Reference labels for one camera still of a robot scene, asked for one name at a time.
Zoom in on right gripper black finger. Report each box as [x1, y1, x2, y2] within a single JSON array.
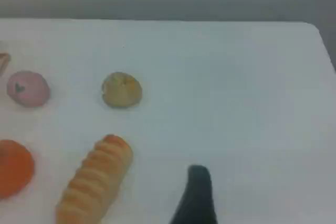
[[169, 165, 218, 224]]

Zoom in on beige egg yolk pastry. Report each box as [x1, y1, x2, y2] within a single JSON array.
[[101, 71, 143, 109]]

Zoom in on white canvas handbag green handles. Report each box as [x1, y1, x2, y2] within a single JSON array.
[[0, 52, 11, 76]]

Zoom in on pink round pastry green leaf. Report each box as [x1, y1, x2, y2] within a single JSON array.
[[7, 70, 50, 108]]

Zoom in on long striped bread roll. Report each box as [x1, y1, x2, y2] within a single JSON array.
[[56, 134, 133, 224]]

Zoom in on orange tangerine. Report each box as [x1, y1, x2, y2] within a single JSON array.
[[0, 139, 35, 200]]

